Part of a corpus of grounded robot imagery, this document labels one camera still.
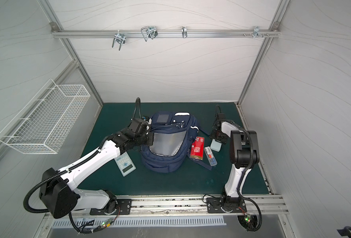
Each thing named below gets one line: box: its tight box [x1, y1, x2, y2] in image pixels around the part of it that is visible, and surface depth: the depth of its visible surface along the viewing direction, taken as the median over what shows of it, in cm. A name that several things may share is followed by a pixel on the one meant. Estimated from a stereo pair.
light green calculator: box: [114, 151, 137, 178], surface depth 88 cm
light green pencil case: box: [210, 138, 223, 153], surface depth 95 cm
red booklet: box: [190, 136, 205, 161], surface depth 95 cm
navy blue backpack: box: [140, 111, 213, 174], surface depth 87 cm
